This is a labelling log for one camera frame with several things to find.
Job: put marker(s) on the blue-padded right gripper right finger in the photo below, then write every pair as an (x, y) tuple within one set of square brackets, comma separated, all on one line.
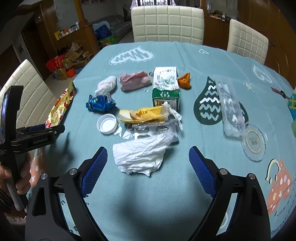
[(238, 209)]

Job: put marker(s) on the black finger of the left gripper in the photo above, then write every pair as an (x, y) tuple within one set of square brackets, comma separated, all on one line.
[(54, 131)]

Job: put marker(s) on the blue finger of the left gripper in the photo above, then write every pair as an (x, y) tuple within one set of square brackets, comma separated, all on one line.
[(37, 128)]

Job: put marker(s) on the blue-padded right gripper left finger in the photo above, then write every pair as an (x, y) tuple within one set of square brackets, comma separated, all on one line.
[(45, 218)]

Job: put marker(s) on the red yellow snack wrapper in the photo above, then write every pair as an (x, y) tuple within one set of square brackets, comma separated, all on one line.
[(61, 106)]

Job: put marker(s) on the blue snack wrapper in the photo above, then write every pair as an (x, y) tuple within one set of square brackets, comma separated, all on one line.
[(102, 103)]

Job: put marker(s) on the white knotted plastic bag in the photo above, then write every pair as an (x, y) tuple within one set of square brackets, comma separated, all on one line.
[(105, 86)]

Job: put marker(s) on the clear round plastic lid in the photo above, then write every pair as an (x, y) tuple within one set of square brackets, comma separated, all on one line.
[(254, 143)]

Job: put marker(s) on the clear plastic tray packaging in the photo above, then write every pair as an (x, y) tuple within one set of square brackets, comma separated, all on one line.
[(232, 114)]

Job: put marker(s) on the silver pill blister pack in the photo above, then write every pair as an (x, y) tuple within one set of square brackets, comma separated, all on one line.
[(146, 130)]

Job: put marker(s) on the yellow paper bag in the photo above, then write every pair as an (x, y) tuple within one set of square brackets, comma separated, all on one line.
[(144, 115)]

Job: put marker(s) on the white tissue paper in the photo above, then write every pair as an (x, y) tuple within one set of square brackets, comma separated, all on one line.
[(142, 156)]

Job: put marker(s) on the green white milk carton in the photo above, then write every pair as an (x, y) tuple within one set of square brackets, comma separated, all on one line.
[(165, 87)]

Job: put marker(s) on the wooden room divider shelf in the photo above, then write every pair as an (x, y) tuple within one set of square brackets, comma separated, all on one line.
[(62, 15)]

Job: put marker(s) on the cream quilted chair left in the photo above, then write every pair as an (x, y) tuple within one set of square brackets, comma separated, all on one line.
[(37, 99)]

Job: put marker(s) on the cream quilted chair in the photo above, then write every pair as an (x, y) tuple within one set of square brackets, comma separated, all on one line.
[(168, 24), (37, 99), (247, 42)]

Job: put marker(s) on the white plastic jar lid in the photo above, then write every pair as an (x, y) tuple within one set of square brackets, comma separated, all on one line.
[(107, 124)]

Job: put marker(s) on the orange plastic bucket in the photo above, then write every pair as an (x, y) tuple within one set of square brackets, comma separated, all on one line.
[(71, 72)]

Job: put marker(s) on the pile of cardboard boxes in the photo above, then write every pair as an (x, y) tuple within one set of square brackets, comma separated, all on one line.
[(77, 58)]

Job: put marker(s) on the pink crumpled paper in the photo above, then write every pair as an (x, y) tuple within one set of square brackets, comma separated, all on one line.
[(134, 81)]

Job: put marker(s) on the teal patterned tablecloth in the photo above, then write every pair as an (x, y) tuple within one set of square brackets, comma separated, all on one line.
[(170, 203)]

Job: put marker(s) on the colourful green shopping bag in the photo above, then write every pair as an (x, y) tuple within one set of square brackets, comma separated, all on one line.
[(111, 40)]

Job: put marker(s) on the orange peel piece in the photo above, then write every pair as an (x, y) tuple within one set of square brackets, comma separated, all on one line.
[(184, 81)]

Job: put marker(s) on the cream quilted chair middle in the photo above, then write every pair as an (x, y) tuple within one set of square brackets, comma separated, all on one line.
[(168, 24)]

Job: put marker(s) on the cream quilted chair right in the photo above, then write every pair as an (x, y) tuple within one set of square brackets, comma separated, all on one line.
[(247, 42)]

